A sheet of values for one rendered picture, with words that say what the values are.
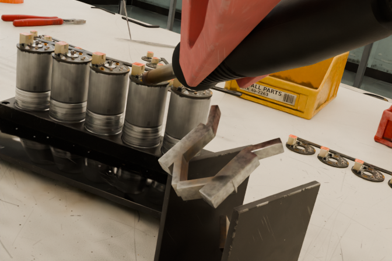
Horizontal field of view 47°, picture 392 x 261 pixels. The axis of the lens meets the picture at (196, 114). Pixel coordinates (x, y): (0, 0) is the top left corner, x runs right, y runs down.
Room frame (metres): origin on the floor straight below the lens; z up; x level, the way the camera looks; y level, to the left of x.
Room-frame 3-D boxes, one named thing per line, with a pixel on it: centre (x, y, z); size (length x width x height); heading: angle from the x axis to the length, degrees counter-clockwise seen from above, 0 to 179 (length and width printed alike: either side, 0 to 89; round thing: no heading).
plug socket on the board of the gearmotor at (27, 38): (0.29, 0.12, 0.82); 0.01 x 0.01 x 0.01; 72
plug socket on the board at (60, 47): (0.28, 0.09, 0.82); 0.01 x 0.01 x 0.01; 72
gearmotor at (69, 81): (0.28, 0.09, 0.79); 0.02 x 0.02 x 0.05
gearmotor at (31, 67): (0.29, 0.11, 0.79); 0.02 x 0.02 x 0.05
